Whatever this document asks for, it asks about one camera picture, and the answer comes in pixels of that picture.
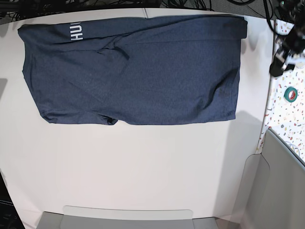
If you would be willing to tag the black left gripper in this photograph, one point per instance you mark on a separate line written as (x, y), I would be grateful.
(293, 42)

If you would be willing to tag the navy blue t-shirt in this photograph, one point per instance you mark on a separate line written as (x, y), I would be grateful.
(172, 70)

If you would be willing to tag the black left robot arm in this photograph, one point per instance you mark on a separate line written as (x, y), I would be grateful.
(294, 11)

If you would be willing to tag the green tape roll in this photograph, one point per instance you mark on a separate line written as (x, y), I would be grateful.
(290, 94)

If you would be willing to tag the terrazzo patterned side table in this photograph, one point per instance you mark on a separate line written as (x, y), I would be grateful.
(285, 110)

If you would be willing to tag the grey plastic bin right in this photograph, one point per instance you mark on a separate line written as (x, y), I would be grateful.
(272, 191)

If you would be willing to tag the grey plastic bin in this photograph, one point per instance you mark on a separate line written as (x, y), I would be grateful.
(97, 218)
(272, 191)

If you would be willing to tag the grey plastic bin front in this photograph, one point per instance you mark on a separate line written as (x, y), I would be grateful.
(97, 218)

